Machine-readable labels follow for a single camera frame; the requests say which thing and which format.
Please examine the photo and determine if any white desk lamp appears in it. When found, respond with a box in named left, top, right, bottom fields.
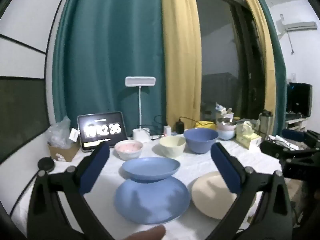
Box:
left=125, top=76, right=156, bottom=142

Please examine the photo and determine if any white stand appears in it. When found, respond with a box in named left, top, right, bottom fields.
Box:
left=285, top=119, right=309, bottom=132

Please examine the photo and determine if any tablet with clock display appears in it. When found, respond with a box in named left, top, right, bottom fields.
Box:
left=77, top=112, right=128, bottom=153

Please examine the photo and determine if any dark glass window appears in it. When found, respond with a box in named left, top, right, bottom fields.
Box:
left=192, top=0, right=265, bottom=125

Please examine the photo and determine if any black monitor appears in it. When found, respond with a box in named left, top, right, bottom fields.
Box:
left=286, top=82, right=313, bottom=120

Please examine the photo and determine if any yellow patterned pouch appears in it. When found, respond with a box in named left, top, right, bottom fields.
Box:
left=196, top=121, right=217, bottom=130

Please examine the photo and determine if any wide blue plate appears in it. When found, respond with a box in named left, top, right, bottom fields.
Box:
left=114, top=176, right=191, bottom=225

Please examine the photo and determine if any clear plastic bag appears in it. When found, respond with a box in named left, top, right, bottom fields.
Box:
left=47, top=116, right=74, bottom=148

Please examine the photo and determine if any white air conditioner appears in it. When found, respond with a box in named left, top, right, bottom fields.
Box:
left=279, top=21, right=317, bottom=32

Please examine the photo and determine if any black round puck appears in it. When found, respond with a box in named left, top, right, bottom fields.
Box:
left=37, top=157, right=56, bottom=173

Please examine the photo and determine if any yellow tissue pack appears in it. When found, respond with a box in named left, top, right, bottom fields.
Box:
left=236, top=121, right=262, bottom=148

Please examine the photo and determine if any looped black cable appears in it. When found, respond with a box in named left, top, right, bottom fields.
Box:
left=140, top=115, right=166, bottom=140

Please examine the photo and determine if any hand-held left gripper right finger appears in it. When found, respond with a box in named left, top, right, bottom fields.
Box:
left=207, top=142, right=293, bottom=240

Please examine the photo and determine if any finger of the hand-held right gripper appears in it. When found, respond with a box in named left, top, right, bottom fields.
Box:
left=282, top=129, right=320, bottom=146
left=260, top=141, right=318, bottom=158

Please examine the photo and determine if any black adapter cable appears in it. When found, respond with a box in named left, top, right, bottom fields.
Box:
left=179, top=116, right=200, bottom=128

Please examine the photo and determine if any steel bowl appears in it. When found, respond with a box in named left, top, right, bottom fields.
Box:
left=217, top=117, right=237, bottom=125

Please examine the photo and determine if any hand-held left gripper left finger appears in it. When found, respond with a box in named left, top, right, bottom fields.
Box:
left=27, top=142, right=110, bottom=240

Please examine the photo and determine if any steel thermos bottle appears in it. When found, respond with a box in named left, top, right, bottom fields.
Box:
left=259, top=110, right=273, bottom=134

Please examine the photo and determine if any light blue small bowl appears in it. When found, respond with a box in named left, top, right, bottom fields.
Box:
left=217, top=130, right=236, bottom=140

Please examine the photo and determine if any person's left hand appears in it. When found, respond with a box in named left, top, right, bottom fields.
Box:
left=117, top=225, right=167, bottom=240

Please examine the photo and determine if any pink speckled bowl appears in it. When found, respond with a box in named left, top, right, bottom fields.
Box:
left=115, top=140, right=143, bottom=161

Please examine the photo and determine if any yellow curtain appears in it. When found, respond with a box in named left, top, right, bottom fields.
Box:
left=236, top=0, right=277, bottom=120
left=160, top=0, right=202, bottom=130

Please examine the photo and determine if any teal curtain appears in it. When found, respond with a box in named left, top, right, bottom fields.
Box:
left=252, top=0, right=287, bottom=135
left=51, top=0, right=167, bottom=133

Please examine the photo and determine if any deep blue plate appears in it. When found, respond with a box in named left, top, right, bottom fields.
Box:
left=122, top=157, right=181, bottom=183

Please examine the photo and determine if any cream plate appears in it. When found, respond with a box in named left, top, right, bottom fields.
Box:
left=191, top=171, right=255, bottom=220

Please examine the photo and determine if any cream bowl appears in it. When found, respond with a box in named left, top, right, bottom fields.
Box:
left=159, top=136, right=187, bottom=158

